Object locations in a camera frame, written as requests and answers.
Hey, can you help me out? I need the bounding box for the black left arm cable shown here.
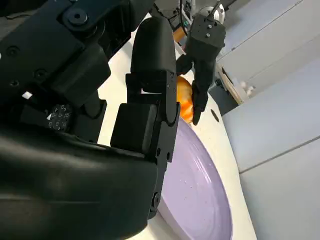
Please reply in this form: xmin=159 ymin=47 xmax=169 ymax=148
xmin=209 ymin=0 xmax=222 ymax=20

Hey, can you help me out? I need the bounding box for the lilac plate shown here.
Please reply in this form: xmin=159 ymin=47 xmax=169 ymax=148
xmin=147 ymin=119 xmax=235 ymax=240

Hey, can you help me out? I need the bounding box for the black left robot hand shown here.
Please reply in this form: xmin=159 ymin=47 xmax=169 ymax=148
xmin=175 ymin=13 xmax=227 ymax=126

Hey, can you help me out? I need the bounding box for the orange white toy bread roll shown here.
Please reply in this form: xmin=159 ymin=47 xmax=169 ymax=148
xmin=176 ymin=76 xmax=196 ymax=124

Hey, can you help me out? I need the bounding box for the wooden framed board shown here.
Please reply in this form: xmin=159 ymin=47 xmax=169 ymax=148
xmin=216 ymin=65 xmax=256 ymax=105

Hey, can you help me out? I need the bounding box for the black table cable grommet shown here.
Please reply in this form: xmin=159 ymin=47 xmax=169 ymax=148
xmin=210 ymin=109 xmax=221 ymax=123

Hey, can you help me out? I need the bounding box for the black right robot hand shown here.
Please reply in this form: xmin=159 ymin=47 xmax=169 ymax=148
xmin=0 ymin=0 xmax=181 ymax=240

